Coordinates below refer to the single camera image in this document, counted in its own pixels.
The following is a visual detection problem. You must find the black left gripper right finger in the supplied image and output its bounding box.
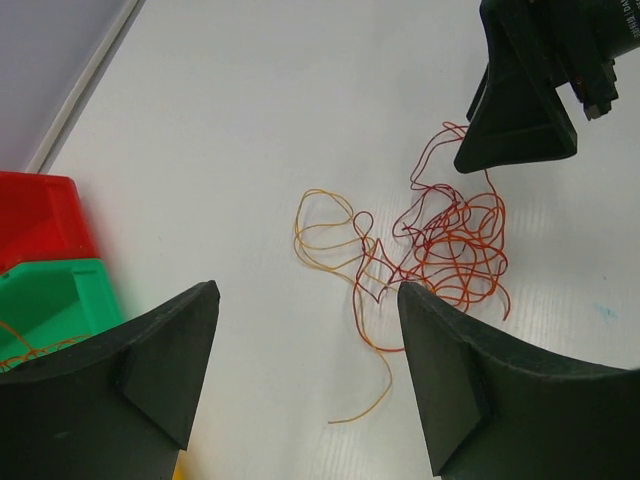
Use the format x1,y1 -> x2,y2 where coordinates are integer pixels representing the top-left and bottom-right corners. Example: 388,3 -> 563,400
397,282 -> 639,479

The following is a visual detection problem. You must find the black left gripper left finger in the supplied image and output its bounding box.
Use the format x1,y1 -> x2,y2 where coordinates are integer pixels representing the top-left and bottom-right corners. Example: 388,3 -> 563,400
1,280 -> 220,480

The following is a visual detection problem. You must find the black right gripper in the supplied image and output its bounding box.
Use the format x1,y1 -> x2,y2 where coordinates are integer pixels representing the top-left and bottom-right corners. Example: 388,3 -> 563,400
454,0 -> 639,173

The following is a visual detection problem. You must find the orange wire bundle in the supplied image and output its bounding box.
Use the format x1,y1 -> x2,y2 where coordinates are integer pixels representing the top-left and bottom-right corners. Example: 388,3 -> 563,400
292,120 -> 514,426

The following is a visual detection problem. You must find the yellow plastic bin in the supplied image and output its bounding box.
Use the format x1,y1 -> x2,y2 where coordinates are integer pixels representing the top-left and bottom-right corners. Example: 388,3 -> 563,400
172,451 -> 189,480

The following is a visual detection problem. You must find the green plastic bin near red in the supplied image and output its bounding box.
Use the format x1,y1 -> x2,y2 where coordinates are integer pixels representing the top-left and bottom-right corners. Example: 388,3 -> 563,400
1,259 -> 125,373

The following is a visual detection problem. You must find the aluminium back rail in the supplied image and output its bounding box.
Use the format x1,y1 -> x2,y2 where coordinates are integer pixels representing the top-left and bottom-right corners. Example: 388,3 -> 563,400
16,0 -> 144,173

